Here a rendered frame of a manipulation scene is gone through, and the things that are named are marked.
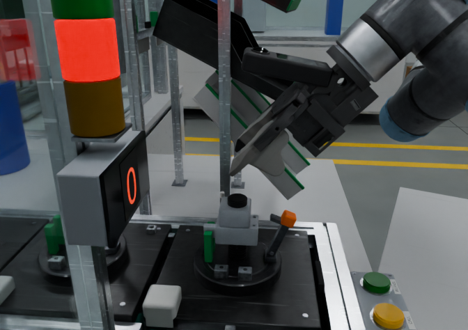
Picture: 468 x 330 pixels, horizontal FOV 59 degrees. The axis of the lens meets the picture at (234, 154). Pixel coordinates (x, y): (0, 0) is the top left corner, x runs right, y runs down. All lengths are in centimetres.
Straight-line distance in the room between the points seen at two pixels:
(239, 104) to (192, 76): 374
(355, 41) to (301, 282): 36
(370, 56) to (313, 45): 401
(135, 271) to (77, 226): 32
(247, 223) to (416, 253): 48
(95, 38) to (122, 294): 40
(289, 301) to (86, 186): 37
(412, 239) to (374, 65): 58
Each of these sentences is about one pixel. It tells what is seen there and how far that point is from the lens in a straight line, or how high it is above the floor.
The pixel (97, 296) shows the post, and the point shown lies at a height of 107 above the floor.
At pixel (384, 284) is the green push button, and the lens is 69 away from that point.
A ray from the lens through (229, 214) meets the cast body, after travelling 61.
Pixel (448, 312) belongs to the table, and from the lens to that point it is 86.
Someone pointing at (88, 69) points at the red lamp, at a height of 132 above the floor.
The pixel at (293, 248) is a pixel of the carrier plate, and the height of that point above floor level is 97.
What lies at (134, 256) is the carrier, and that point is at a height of 97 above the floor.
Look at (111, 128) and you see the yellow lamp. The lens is 39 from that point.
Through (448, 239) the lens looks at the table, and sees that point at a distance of 107.
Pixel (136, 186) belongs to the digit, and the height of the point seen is 119.
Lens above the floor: 138
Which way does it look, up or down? 22 degrees down
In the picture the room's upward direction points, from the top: straight up
